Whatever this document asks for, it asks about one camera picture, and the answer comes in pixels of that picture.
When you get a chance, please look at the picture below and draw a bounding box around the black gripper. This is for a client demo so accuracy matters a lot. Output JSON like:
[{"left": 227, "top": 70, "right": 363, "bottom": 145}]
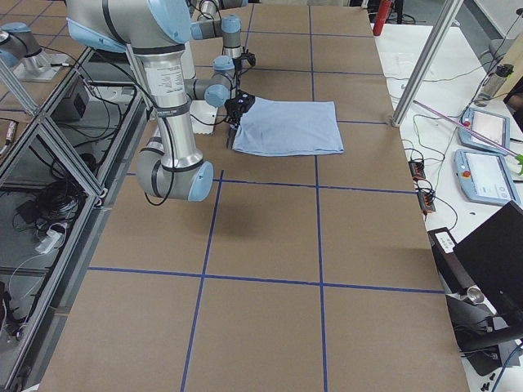
[
  {"left": 225, "top": 91, "right": 256, "bottom": 127},
  {"left": 233, "top": 49, "right": 257, "bottom": 77}
]

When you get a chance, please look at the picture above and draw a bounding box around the light blue t-shirt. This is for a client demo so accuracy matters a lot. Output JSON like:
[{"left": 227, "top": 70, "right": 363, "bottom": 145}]
[{"left": 232, "top": 97, "right": 344, "bottom": 157}]

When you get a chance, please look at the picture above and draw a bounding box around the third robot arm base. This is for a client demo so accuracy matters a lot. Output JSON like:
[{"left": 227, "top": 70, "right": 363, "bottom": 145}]
[{"left": 1, "top": 22, "right": 69, "bottom": 82}]

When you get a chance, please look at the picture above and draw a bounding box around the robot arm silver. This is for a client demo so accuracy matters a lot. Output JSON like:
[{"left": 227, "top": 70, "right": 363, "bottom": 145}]
[
  {"left": 189, "top": 0, "right": 256, "bottom": 80},
  {"left": 66, "top": 1, "right": 249, "bottom": 202}
]

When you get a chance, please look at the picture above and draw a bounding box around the red bottle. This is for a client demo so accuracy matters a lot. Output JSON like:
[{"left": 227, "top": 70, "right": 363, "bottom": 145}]
[{"left": 373, "top": 0, "right": 391, "bottom": 37}]

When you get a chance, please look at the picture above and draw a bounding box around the brown paper table cover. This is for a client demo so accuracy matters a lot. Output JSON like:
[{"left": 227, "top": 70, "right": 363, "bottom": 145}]
[{"left": 40, "top": 5, "right": 468, "bottom": 391}]

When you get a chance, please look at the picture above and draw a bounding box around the small orange circuit board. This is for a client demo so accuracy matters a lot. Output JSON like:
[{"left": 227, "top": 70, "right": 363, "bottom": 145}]
[{"left": 408, "top": 160, "right": 426, "bottom": 180}]

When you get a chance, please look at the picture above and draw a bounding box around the clear water bottle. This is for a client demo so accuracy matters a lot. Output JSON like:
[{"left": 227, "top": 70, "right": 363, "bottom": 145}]
[{"left": 476, "top": 64, "right": 514, "bottom": 107}]

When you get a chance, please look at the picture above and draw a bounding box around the lower teach pendant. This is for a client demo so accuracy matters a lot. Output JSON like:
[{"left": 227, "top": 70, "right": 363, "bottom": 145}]
[{"left": 454, "top": 149, "right": 521, "bottom": 206}]

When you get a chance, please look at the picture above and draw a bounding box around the teach pendant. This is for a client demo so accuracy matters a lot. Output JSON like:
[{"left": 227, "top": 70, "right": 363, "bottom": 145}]
[
  {"left": 458, "top": 108, "right": 510, "bottom": 155},
  {"left": 454, "top": 149, "right": 521, "bottom": 206}
]

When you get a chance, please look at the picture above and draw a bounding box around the upper teach pendant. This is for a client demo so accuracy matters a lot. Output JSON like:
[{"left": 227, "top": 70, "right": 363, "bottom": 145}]
[{"left": 458, "top": 108, "right": 510, "bottom": 155}]

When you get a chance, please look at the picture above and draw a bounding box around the black box with label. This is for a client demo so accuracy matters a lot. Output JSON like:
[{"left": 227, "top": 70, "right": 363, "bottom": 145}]
[{"left": 427, "top": 227, "right": 485, "bottom": 305}]

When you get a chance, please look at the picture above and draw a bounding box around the purple stick green tip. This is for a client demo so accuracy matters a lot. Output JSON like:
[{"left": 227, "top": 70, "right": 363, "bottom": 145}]
[{"left": 413, "top": 100, "right": 523, "bottom": 166}]

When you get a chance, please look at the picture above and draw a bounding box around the black laptop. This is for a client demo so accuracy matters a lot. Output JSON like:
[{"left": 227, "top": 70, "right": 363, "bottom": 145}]
[{"left": 454, "top": 201, "right": 522, "bottom": 325}]

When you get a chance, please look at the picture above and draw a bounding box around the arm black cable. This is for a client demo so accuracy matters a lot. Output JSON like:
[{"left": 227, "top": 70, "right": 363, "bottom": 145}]
[{"left": 122, "top": 44, "right": 238, "bottom": 207}]

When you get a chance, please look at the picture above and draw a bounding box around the aluminium frame rack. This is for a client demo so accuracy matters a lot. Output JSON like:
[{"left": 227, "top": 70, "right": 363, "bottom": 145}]
[{"left": 1, "top": 48, "right": 146, "bottom": 391}]

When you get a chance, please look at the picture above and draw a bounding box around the aluminium frame post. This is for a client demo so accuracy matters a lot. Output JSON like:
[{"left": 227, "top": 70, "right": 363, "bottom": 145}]
[{"left": 391, "top": 0, "right": 463, "bottom": 127}]

